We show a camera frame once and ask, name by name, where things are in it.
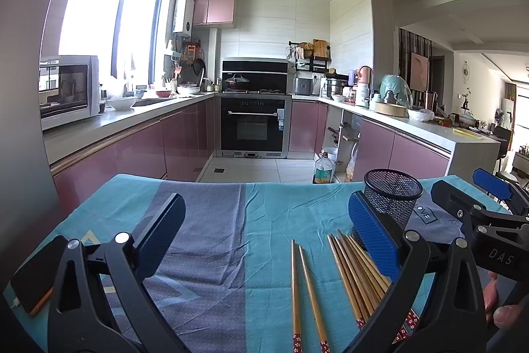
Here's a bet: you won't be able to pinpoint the white microwave oven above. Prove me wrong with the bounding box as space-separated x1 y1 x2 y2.
39 55 100 131

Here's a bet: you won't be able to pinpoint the teal grey tablecloth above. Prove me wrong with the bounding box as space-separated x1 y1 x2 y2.
3 173 509 353

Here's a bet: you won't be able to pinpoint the right hand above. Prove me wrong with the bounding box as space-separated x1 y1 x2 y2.
483 272 528 329

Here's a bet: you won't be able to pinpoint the black wall shelf rack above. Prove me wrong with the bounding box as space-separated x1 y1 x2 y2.
286 39 331 73

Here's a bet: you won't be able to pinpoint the pink right base cabinets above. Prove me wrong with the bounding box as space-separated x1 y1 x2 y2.
288 96 452 182

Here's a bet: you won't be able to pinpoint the white water heater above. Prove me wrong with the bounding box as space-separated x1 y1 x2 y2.
172 0 194 38

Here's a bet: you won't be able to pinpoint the red thermos kettle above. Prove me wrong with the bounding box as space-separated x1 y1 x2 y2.
355 66 372 108

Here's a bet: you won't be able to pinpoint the black built-in oven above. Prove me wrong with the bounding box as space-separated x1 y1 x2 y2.
216 93 291 158

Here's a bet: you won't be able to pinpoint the black range hood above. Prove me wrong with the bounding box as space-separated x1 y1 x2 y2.
222 58 289 95

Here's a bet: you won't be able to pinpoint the bamboo chopstick bundle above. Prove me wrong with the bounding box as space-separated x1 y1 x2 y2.
344 236 390 297
336 238 377 321
346 236 391 290
327 235 365 330
332 235 367 323
338 231 383 309

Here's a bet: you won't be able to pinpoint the black mesh holder cup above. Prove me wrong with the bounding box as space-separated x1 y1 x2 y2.
362 168 423 238

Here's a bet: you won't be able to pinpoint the pink base cabinets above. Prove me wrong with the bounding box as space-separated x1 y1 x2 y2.
50 97 215 214
288 96 452 182

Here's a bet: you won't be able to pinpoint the kitchen window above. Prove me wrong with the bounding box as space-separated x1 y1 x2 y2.
58 0 162 88

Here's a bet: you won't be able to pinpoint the pink upper cabinet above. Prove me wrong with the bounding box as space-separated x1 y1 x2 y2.
193 0 236 27

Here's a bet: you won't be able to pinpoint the white bowl on counter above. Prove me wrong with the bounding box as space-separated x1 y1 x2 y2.
107 97 137 111

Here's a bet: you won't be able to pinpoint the steel stock pot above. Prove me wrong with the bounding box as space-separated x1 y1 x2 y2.
324 72 349 98

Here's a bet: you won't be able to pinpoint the black smartphone orange case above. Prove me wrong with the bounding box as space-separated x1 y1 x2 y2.
11 236 67 317

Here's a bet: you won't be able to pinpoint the round bamboo steamer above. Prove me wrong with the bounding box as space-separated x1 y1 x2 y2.
375 102 408 118

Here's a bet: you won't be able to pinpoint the teal food cover dome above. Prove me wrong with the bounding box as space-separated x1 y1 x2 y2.
379 74 412 109

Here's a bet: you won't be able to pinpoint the pink left base cabinets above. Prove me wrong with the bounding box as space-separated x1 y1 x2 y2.
50 97 215 214

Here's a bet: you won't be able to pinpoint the silver rice cooker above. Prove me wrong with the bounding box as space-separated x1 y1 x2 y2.
292 77 314 96

